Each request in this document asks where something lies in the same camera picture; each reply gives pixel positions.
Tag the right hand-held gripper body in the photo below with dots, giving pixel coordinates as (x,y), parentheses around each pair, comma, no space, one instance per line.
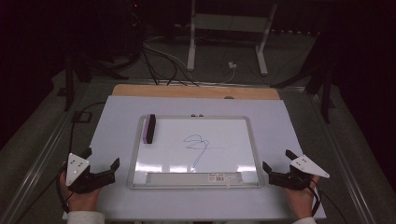
(306,166)

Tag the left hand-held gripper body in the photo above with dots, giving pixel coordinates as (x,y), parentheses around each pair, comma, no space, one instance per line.
(76,169)

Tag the purple and black whiteboard eraser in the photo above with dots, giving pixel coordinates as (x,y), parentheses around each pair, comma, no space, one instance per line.
(150,129)

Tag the silver framed whiteboard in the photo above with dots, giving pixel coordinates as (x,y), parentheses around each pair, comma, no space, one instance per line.
(199,155)

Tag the person's left hand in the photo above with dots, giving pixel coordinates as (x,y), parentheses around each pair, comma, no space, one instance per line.
(82,200)

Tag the person's right hand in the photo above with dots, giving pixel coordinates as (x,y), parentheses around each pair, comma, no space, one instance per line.
(300,202)

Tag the white table sheet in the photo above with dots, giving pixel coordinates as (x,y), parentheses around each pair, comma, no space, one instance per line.
(118,202)

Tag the black floor socket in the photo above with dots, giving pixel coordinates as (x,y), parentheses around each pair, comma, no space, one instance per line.
(82,116)

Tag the black tripod stand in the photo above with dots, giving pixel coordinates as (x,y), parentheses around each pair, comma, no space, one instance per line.
(325,93)
(70,81)

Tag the grey metal stand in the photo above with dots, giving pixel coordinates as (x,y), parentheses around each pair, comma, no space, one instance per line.
(229,23)

